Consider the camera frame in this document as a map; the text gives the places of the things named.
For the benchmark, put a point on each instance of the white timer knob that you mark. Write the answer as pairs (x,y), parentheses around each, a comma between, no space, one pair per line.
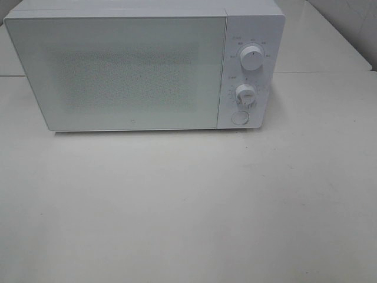
(245,94)

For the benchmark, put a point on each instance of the white microwave oven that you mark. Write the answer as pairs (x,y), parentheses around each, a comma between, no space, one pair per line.
(247,22)

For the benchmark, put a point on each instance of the round door release button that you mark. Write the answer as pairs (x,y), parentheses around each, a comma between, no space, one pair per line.
(240,118)

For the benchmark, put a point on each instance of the white upper power knob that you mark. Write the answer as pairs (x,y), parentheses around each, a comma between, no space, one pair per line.
(251,57)

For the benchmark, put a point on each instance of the white microwave door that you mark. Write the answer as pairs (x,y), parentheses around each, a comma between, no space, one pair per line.
(97,74)

